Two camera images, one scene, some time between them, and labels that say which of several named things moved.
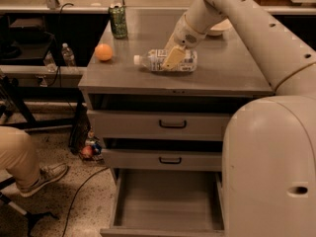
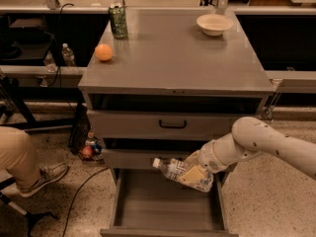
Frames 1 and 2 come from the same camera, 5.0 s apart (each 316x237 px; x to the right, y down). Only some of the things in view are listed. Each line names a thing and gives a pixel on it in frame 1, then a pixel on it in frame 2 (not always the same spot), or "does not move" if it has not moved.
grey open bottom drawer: x=167 y=202 does not move
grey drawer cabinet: x=162 y=133 does not move
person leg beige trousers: x=18 y=156 does not move
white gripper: x=183 y=34 -> x=208 y=157
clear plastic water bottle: x=154 y=60 -> x=172 y=168
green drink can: x=118 y=14 does not move
